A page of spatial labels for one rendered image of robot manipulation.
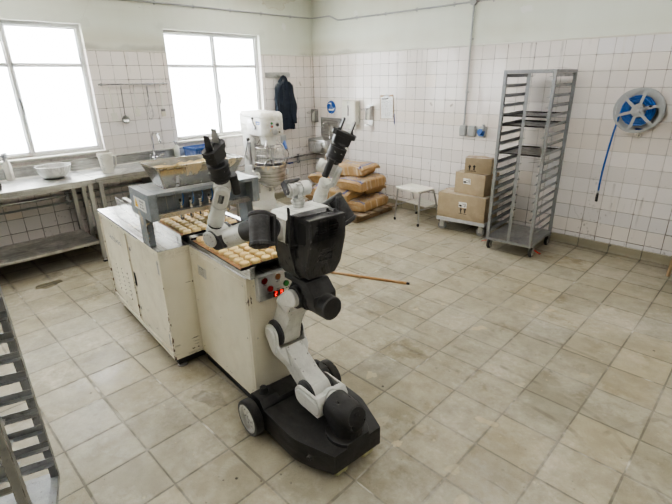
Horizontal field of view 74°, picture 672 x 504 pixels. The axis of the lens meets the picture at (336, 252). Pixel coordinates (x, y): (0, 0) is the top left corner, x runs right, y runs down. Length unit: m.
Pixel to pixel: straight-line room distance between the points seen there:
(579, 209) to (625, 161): 0.64
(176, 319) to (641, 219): 4.43
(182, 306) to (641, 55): 4.53
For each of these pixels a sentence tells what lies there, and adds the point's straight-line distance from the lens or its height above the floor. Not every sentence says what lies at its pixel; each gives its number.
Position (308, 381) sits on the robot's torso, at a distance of 2.35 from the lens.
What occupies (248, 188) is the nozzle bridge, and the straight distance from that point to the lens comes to 3.06.
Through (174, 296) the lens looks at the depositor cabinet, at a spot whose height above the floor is 0.53.
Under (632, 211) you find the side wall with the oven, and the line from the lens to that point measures 5.42.
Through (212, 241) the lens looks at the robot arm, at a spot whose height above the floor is 1.10.
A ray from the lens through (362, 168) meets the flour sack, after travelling 6.03.
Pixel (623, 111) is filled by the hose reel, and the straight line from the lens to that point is 5.20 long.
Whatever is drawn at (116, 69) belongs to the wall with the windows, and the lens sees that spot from 5.98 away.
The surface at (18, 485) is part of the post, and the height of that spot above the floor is 0.54.
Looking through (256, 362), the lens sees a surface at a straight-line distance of 2.56.
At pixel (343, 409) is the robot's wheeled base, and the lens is 2.20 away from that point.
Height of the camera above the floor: 1.77
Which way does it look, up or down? 21 degrees down
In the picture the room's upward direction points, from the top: 1 degrees counter-clockwise
